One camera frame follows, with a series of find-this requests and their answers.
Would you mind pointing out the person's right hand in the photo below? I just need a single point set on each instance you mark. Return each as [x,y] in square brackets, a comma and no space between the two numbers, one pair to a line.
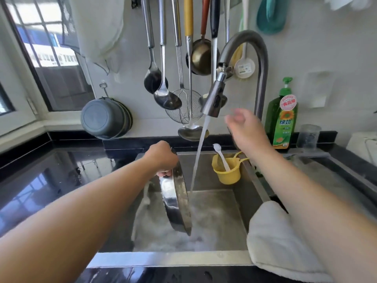
[247,131]

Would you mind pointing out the person's left hand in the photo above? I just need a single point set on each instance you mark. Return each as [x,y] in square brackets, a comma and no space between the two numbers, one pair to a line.
[160,156]

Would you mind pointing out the white cleaning brush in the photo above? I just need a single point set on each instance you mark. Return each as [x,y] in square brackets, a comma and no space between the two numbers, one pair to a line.
[220,155]

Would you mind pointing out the round steel pan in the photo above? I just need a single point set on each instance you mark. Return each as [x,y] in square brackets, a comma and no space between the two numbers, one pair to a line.
[176,200]

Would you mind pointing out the steel gooseneck faucet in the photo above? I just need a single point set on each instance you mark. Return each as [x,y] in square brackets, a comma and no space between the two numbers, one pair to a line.
[262,61]

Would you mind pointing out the white dish rag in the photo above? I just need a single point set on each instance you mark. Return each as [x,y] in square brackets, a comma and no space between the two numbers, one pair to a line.
[286,244]

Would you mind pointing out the person's left forearm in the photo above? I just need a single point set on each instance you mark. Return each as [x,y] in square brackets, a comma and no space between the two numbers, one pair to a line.
[65,227]

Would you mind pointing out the person's right forearm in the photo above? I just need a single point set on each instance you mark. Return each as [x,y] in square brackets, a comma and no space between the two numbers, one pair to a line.
[324,215]

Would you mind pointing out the green dish soap bottle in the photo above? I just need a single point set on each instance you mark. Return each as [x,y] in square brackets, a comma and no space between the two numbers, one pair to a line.
[283,118]

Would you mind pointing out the yellow hanging sink cup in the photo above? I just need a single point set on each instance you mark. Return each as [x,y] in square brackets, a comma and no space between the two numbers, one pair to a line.
[227,171]

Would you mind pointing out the dark green hanging basin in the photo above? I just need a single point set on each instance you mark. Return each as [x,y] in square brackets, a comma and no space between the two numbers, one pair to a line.
[128,119]

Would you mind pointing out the steel soup ladle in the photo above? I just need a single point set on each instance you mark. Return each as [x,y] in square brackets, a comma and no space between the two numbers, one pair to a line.
[167,100]

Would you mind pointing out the clear plastic cup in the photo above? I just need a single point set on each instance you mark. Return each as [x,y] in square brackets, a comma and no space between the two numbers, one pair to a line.
[308,138]

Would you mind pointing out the white dish brush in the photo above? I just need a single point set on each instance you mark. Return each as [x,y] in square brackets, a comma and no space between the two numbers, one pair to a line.
[244,67]

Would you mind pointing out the grey hanging basin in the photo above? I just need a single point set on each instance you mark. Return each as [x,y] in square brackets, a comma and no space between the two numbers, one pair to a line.
[105,118]

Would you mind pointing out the hanging steel ladles and skimmer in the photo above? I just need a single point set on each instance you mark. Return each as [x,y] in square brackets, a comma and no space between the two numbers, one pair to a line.
[152,79]

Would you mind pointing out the yellow dish brush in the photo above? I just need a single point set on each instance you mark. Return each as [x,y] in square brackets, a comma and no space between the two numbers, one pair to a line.
[237,53]

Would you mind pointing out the stainless steel sink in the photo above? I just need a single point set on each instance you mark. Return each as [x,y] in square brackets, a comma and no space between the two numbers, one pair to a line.
[218,227]

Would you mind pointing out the teal hanging towel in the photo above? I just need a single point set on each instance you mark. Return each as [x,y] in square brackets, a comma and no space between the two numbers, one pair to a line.
[272,13]

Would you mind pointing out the white hanging cloth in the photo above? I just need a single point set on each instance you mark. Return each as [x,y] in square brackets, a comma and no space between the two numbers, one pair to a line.
[97,26]

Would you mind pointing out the hanging paper towel pack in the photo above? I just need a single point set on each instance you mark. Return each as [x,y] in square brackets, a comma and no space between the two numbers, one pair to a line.
[350,1]

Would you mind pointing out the steel wall hook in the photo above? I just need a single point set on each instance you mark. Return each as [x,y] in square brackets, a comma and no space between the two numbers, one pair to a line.
[104,88]

